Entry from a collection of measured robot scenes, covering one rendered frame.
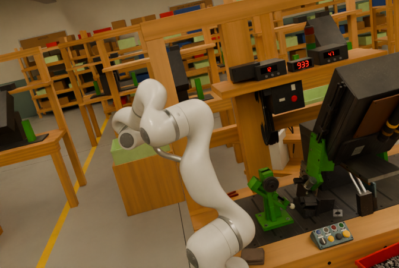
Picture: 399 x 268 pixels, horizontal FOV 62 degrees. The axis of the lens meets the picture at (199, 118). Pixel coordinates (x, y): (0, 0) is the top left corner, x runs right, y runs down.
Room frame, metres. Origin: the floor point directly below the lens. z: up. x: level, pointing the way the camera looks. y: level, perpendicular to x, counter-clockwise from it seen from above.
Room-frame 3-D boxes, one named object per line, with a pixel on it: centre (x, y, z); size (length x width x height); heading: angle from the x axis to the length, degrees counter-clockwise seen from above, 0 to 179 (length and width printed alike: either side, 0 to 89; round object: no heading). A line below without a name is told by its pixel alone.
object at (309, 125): (1.65, -0.69, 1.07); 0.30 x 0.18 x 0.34; 96
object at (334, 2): (8.91, -3.88, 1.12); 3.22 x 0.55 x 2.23; 95
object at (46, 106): (10.67, 3.40, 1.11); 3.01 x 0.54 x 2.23; 95
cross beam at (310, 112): (1.87, -0.55, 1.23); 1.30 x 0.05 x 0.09; 96
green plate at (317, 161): (1.44, -0.53, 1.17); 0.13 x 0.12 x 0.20; 96
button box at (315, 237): (1.19, -0.44, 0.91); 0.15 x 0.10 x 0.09; 96
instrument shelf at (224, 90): (1.76, -0.56, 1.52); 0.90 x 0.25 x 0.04; 96
